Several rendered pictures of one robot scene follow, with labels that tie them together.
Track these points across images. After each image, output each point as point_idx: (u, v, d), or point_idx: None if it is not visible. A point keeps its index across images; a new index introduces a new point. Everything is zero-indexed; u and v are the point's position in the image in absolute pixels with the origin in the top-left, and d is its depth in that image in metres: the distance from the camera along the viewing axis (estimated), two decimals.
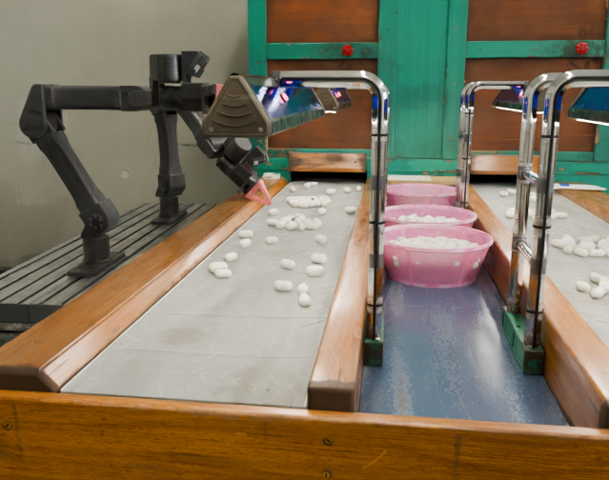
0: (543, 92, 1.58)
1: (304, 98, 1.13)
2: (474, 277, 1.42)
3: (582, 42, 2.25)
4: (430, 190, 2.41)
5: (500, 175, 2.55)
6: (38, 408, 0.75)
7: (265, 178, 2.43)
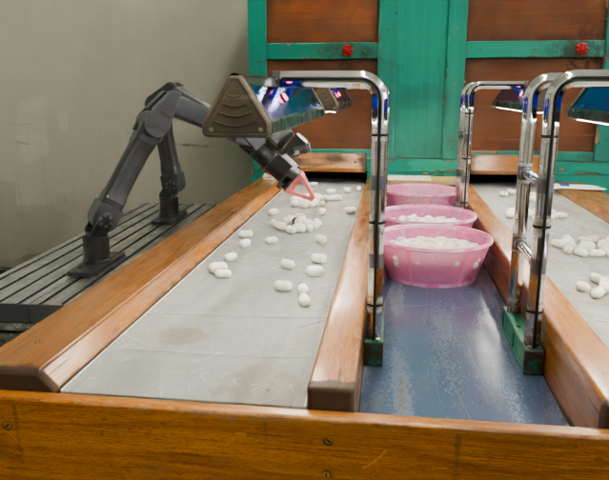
0: (543, 92, 1.58)
1: (304, 98, 1.13)
2: (474, 277, 1.42)
3: (582, 42, 2.25)
4: (430, 190, 2.41)
5: (500, 175, 2.55)
6: (38, 408, 0.75)
7: (265, 178, 2.43)
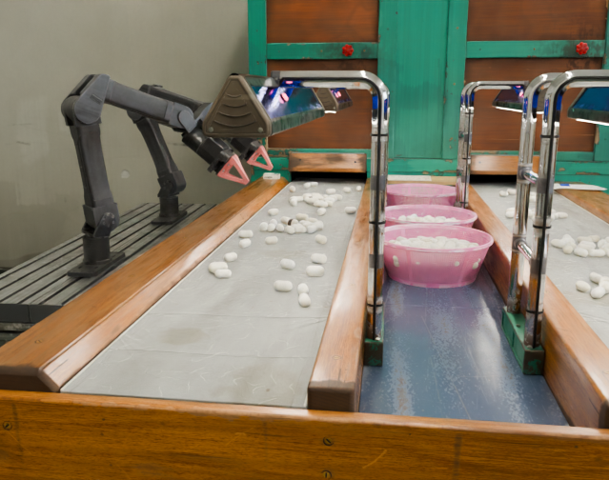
0: (543, 92, 1.58)
1: (304, 98, 1.13)
2: (474, 277, 1.42)
3: (582, 42, 2.25)
4: (430, 190, 2.41)
5: (500, 175, 2.55)
6: (38, 408, 0.75)
7: (265, 178, 2.43)
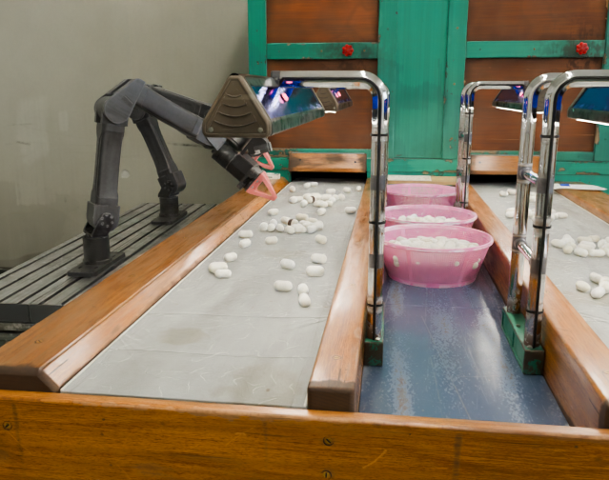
0: (543, 92, 1.58)
1: (304, 98, 1.13)
2: (474, 277, 1.42)
3: (582, 42, 2.25)
4: (430, 190, 2.41)
5: (500, 175, 2.55)
6: (38, 408, 0.75)
7: None
